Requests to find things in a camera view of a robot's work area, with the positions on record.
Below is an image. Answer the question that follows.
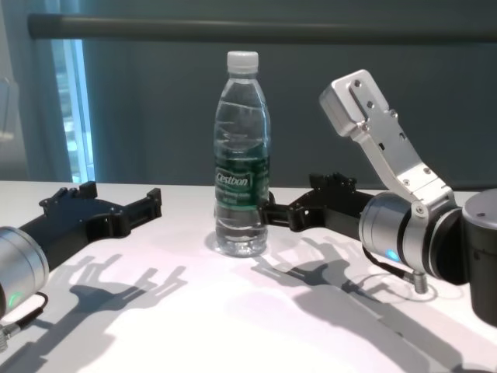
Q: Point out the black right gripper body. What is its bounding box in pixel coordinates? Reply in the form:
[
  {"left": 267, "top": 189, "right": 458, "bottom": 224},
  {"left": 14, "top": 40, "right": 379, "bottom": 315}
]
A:
[{"left": 289, "top": 188, "right": 380, "bottom": 238}]

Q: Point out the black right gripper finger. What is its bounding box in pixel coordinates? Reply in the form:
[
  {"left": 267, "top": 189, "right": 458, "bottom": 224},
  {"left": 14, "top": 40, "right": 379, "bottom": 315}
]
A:
[
  {"left": 258, "top": 196, "right": 293, "bottom": 230},
  {"left": 309, "top": 172, "right": 357, "bottom": 193}
]

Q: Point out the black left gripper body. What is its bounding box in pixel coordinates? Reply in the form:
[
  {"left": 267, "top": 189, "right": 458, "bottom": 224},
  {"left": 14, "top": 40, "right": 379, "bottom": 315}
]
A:
[{"left": 21, "top": 197, "right": 129, "bottom": 269}]

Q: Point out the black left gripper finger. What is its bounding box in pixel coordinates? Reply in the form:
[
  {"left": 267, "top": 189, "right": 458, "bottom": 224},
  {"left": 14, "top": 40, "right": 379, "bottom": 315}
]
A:
[
  {"left": 40, "top": 181, "right": 98, "bottom": 207},
  {"left": 122, "top": 187, "right": 162, "bottom": 238}
]

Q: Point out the clear plastic water bottle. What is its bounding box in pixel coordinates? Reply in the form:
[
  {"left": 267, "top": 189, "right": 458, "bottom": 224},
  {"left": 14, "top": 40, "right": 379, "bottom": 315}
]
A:
[{"left": 213, "top": 50, "right": 271, "bottom": 257}]

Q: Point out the blue-lit window strip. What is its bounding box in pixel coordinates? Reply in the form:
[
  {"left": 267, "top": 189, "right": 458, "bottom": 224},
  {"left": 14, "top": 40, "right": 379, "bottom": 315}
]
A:
[{"left": 50, "top": 38, "right": 96, "bottom": 183}]

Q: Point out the grey metal handrail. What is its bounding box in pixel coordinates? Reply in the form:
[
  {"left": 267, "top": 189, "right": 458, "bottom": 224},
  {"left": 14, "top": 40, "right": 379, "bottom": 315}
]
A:
[{"left": 27, "top": 13, "right": 497, "bottom": 43}]

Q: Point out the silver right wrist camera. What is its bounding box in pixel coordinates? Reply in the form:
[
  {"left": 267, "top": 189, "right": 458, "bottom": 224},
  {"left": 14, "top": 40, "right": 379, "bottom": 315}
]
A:
[{"left": 318, "top": 68, "right": 455, "bottom": 227}]

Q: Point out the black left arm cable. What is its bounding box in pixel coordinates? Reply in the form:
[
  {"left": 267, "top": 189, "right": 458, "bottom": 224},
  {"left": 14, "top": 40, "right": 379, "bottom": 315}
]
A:
[{"left": 0, "top": 292, "right": 50, "bottom": 349}]

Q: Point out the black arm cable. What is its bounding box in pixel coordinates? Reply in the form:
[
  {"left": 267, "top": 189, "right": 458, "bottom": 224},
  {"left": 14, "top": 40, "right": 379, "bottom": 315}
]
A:
[
  {"left": 0, "top": 292, "right": 50, "bottom": 349},
  {"left": 364, "top": 251, "right": 426, "bottom": 296}
]

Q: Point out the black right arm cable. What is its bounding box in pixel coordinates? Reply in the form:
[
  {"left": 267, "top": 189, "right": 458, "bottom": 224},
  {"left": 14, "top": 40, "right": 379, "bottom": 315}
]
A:
[{"left": 364, "top": 251, "right": 426, "bottom": 296}]

